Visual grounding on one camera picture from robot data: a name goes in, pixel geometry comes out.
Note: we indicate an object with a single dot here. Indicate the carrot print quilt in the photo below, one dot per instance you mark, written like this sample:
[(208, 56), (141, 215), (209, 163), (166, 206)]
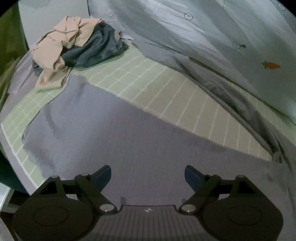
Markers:
[(219, 34)]

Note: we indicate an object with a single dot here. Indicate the blue denim jeans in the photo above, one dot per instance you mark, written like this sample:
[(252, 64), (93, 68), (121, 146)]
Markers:
[(92, 51)]

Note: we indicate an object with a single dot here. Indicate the green grid bed sheet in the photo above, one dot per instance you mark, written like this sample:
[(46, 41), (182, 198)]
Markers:
[(161, 88)]

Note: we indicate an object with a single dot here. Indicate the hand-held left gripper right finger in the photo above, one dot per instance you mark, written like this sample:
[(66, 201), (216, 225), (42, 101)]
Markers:
[(193, 178)]

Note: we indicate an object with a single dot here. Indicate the white bedside stand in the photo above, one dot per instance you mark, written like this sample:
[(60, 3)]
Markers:
[(5, 197)]

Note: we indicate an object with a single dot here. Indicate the lavender mattress cover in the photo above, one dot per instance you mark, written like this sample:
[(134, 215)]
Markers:
[(20, 74)]

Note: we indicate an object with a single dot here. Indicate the white headboard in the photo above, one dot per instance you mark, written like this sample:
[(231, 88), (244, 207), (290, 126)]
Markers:
[(41, 18)]

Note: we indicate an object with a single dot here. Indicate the green curtain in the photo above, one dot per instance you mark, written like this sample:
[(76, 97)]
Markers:
[(10, 46)]

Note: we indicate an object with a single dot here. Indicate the grey pants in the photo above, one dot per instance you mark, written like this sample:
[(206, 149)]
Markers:
[(104, 129)]

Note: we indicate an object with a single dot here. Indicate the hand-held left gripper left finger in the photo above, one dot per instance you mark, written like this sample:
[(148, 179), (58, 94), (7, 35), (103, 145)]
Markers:
[(103, 178)]

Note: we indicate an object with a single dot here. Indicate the beige garment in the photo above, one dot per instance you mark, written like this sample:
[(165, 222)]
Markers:
[(60, 41)]

